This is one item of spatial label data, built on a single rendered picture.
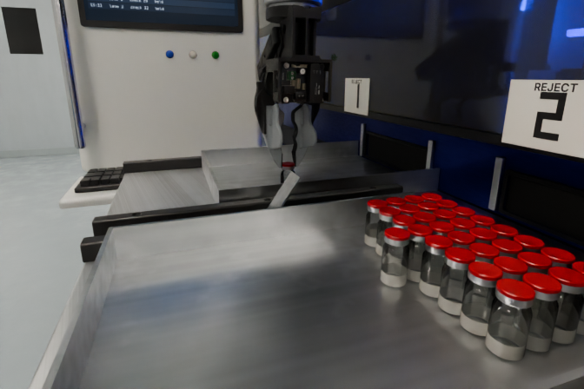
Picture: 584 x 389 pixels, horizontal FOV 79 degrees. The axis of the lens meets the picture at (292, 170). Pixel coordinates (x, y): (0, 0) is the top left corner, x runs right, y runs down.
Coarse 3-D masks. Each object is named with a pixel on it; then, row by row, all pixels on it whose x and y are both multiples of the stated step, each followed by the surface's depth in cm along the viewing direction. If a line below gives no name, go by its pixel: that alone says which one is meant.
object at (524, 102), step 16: (512, 80) 33; (528, 80) 32; (544, 80) 30; (560, 80) 29; (576, 80) 28; (512, 96) 33; (528, 96) 32; (576, 96) 28; (512, 112) 33; (528, 112) 32; (576, 112) 28; (512, 128) 34; (528, 128) 32; (544, 128) 31; (560, 128) 29; (576, 128) 28; (528, 144) 32; (544, 144) 31; (560, 144) 29; (576, 144) 28
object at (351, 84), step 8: (352, 80) 62; (360, 80) 59; (368, 80) 57; (352, 88) 62; (360, 88) 60; (368, 88) 57; (352, 96) 62; (360, 96) 60; (368, 96) 57; (344, 104) 66; (352, 104) 63; (360, 104) 60; (352, 112) 63; (360, 112) 60
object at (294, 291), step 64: (128, 256) 34; (192, 256) 34; (256, 256) 34; (320, 256) 34; (128, 320) 25; (192, 320) 25; (256, 320) 25; (320, 320) 25; (384, 320) 25; (448, 320) 25; (64, 384) 18; (128, 384) 20; (192, 384) 20; (256, 384) 20; (320, 384) 20; (384, 384) 20; (448, 384) 20; (512, 384) 20; (576, 384) 17
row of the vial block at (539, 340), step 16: (400, 208) 34; (416, 208) 34; (432, 224) 31; (448, 224) 31; (464, 240) 28; (480, 256) 26; (496, 256) 26; (512, 272) 23; (544, 288) 21; (560, 288) 21; (544, 304) 22; (544, 320) 22; (528, 336) 22; (544, 336) 22
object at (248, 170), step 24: (336, 144) 76; (216, 168) 67; (240, 168) 67; (264, 168) 67; (312, 168) 67; (336, 168) 67; (360, 168) 67; (384, 168) 67; (432, 168) 54; (216, 192) 46; (240, 192) 45; (264, 192) 46; (312, 192) 48
